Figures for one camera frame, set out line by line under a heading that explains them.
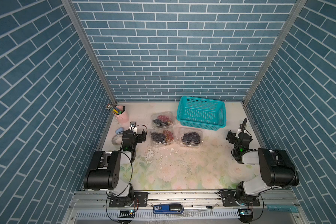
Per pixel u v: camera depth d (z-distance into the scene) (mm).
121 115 992
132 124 806
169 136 927
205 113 1148
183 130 997
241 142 717
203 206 719
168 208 674
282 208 722
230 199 732
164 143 903
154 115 1054
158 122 1044
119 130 990
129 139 710
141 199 734
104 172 450
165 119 1040
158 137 935
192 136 958
